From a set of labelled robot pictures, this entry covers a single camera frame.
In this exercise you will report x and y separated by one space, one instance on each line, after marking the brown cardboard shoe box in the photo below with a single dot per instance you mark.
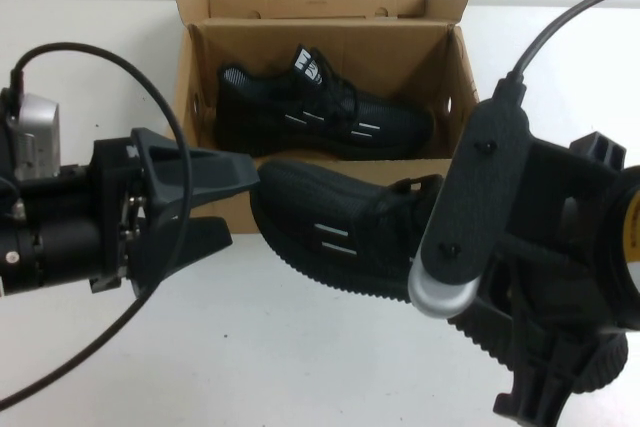
320 37

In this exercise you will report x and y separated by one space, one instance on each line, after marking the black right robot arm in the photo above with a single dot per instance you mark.
625 247

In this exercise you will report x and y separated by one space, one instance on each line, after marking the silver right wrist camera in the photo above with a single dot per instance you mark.
440 297

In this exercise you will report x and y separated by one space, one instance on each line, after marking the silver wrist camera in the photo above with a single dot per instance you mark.
35 132
440 297

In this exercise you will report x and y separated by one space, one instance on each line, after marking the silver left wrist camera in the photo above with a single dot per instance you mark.
35 132

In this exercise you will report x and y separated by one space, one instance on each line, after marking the black knit sneaker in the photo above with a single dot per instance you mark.
310 112
310 202

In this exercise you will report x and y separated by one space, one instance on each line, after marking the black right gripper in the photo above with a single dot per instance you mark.
555 227

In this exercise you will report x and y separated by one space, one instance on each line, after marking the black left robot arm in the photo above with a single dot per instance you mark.
55 242

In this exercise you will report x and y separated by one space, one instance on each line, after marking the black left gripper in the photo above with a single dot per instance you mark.
117 187

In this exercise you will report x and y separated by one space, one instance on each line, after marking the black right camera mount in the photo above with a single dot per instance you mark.
475 187

